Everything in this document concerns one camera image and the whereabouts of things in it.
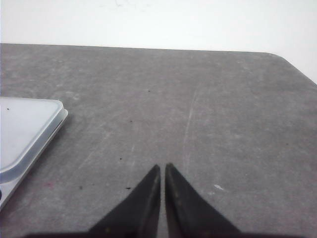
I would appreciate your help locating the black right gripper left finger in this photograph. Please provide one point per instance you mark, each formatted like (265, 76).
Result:
(137, 216)

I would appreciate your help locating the silver digital kitchen scale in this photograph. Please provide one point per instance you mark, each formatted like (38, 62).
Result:
(26, 128)

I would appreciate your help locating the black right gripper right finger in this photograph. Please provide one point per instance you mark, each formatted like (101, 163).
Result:
(188, 214)

